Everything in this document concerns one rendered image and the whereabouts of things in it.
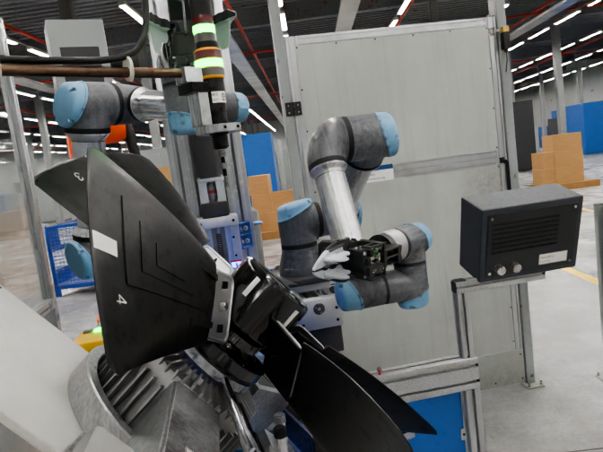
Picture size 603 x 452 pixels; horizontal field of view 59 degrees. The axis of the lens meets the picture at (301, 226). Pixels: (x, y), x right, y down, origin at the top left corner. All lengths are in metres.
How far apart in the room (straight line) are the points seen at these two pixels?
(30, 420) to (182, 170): 1.23
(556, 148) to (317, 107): 10.78
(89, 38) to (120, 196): 4.44
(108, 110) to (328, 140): 0.60
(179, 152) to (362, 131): 0.70
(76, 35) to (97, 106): 3.48
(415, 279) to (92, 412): 0.77
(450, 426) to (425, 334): 1.54
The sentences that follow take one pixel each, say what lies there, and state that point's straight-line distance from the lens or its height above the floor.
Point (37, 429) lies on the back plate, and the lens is 0.69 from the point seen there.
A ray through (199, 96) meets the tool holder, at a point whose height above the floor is 1.51.
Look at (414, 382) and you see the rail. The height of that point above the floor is 0.83.
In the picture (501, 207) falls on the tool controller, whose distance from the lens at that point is 1.32.
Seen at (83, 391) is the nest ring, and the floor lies 1.14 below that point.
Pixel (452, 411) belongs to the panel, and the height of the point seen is 0.73.
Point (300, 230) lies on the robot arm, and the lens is 1.66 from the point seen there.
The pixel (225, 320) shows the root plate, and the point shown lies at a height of 1.20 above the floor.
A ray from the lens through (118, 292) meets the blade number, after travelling 0.50.
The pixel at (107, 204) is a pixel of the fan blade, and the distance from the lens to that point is 0.53.
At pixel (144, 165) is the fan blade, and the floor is 1.42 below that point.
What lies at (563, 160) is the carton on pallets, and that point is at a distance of 13.25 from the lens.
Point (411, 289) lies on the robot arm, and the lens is 1.24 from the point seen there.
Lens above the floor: 1.39
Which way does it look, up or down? 7 degrees down
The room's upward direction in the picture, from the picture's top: 8 degrees counter-clockwise
